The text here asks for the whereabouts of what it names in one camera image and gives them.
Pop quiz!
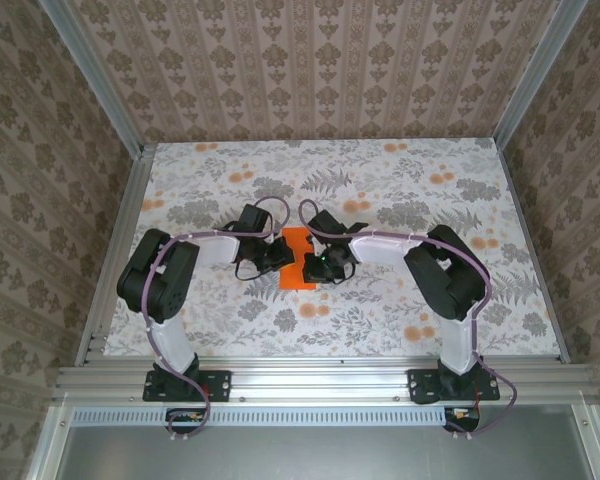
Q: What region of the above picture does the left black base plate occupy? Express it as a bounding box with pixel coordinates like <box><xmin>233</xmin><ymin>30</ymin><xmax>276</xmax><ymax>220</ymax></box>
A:
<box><xmin>143</xmin><ymin>368</ymin><xmax>232</xmax><ymax>403</ymax></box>

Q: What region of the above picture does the left aluminium corner post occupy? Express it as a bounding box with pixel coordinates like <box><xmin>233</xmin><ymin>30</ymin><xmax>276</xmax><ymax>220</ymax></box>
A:
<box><xmin>38</xmin><ymin>0</ymin><xmax>154</xmax><ymax>156</ymax></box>

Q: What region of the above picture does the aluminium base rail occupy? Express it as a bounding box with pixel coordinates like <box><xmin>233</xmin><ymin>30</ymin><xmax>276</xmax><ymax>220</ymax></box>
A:
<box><xmin>52</xmin><ymin>364</ymin><xmax>599</xmax><ymax>404</ymax></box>

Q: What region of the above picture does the floral patterned table cover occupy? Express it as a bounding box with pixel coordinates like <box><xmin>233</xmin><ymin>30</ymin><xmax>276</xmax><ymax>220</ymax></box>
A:
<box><xmin>102</xmin><ymin>140</ymin><xmax>564</xmax><ymax>359</ymax></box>

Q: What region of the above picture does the black connector with wires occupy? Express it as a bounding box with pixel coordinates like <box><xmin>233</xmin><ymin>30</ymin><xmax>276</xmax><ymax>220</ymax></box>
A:
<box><xmin>165</xmin><ymin>407</ymin><xmax>214</xmax><ymax>435</ymax></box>
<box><xmin>442</xmin><ymin>405</ymin><xmax>481</xmax><ymax>434</ymax></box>

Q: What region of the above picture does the right aluminium corner post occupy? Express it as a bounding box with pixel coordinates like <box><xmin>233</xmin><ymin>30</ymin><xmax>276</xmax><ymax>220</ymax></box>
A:
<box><xmin>492</xmin><ymin>0</ymin><xmax>589</xmax><ymax>149</ymax></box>

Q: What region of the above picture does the aluminium corner post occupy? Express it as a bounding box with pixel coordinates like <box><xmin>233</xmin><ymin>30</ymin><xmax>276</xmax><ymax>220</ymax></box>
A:
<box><xmin>38</xmin><ymin>0</ymin><xmax>154</xmax><ymax>156</ymax></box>
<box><xmin>492</xmin><ymin>0</ymin><xmax>589</xmax><ymax>149</ymax></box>

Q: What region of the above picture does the grey slotted cable duct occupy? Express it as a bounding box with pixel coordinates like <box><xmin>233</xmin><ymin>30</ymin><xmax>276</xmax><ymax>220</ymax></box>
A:
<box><xmin>72</xmin><ymin>405</ymin><xmax>454</xmax><ymax>427</ymax></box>

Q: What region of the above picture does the left aluminium side rail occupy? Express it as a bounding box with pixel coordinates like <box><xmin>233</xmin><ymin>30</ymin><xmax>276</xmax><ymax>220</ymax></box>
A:
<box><xmin>73</xmin><ymin>144</ymin><xmax>156</xmax><ymax>367</ymax></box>

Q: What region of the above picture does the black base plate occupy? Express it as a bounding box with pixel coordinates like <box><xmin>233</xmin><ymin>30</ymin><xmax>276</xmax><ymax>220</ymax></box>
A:
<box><xmin>408</xmin><ymin>368</ymin><xmax>501</xmax><ymax>404</ymax></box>
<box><xmin>143</xmin><ymin>368</ymin><xmax>232</xmax><ymax>403</ymax></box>

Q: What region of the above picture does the orange paper sheet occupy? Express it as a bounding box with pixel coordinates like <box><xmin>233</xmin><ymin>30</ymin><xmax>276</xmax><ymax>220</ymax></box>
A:
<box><xmin>278</xmin><ymin>227</ymin><xmax>319</xmax><ymax>292</ymax></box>

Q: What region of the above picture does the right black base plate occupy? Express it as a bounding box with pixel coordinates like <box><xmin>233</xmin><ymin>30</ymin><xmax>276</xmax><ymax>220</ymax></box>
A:
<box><xmin>408</xmin><ymin>368</ymin><xmax>501</xmax><ymax>404</ymax></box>

